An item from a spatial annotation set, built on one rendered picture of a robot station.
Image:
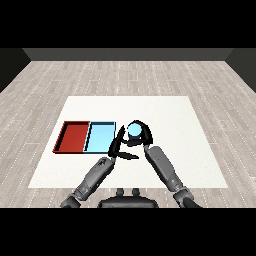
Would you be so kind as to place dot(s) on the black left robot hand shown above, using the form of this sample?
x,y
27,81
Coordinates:
x,y
116,146

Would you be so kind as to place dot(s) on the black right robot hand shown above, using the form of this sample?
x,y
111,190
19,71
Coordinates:
x,y
144,133

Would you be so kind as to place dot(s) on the small blue can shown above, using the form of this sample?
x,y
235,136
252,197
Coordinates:
x,y
134,130

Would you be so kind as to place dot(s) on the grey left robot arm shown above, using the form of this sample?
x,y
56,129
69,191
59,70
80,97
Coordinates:
x,y
91,180

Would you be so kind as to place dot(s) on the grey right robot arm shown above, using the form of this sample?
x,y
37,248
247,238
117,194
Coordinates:
x,y
168,175

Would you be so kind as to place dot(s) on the light blue shallow open box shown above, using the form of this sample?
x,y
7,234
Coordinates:
x,y
99,137

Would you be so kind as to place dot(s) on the red shallow open box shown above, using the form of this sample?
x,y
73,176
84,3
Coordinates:
x,y
74,136

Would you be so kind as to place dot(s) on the dark grey robot body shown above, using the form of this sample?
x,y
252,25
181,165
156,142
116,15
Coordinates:
x,y
127,200

